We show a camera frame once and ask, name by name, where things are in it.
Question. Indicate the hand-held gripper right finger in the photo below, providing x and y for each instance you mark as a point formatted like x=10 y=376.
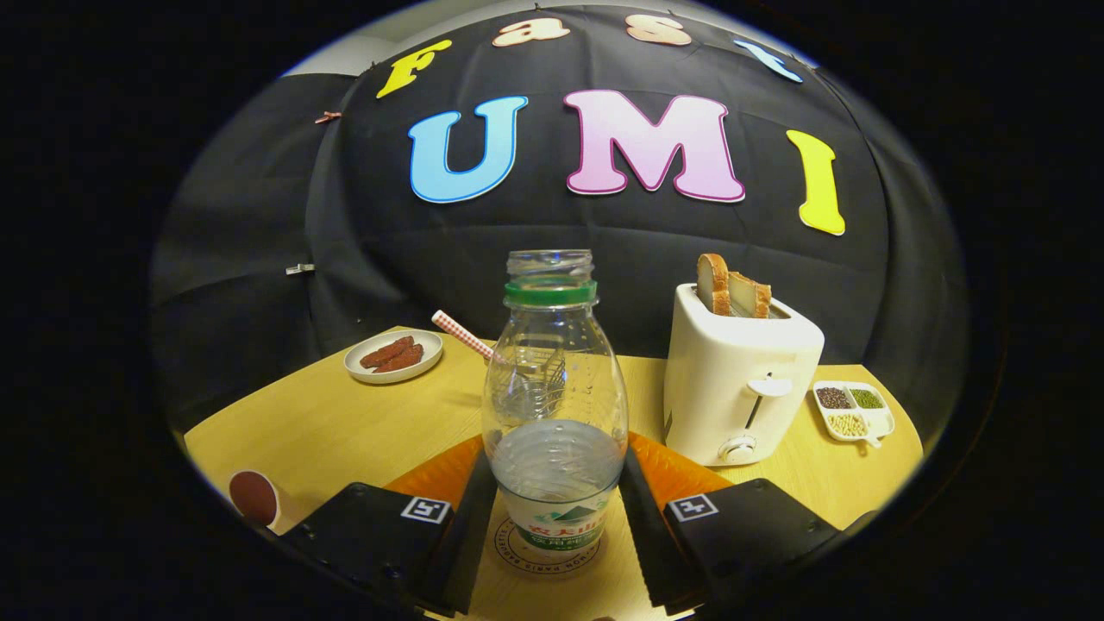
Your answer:
x=647 y=552

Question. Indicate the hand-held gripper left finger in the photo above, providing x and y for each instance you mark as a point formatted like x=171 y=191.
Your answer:
x=461 y=552

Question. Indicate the round wooden coaster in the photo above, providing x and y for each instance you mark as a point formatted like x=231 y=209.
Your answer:
x=506 y=542

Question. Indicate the clear plastic juice bottle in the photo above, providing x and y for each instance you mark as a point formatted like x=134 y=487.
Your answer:
x=556 y=379

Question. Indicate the wooden table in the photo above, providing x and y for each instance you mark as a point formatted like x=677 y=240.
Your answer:
x=345 y=431

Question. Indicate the white toaster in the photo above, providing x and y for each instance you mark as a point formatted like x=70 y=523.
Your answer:
x=716 y=388

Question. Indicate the brown sausage piece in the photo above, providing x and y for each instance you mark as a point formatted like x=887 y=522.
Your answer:
x=401 y=360
x=386 y=351

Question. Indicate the white round plate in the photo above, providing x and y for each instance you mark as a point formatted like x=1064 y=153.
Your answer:
x=427 y=345

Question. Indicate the red checked straw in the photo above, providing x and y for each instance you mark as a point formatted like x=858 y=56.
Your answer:
x=461 y=333

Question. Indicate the white divided grain dish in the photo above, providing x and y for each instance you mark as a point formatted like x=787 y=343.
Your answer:
x=880 y=423

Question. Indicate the toasted bread slice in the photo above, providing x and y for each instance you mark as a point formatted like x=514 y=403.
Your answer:
x=712 y=285
x=749 y=297

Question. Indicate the black backdrop cloth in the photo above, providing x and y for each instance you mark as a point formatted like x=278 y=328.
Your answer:
x=604 y=233

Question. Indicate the silver metal clip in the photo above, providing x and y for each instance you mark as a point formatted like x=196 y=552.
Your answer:
x=299 y=269

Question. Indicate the red checked clip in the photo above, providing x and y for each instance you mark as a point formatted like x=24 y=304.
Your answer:
x=328 y=116

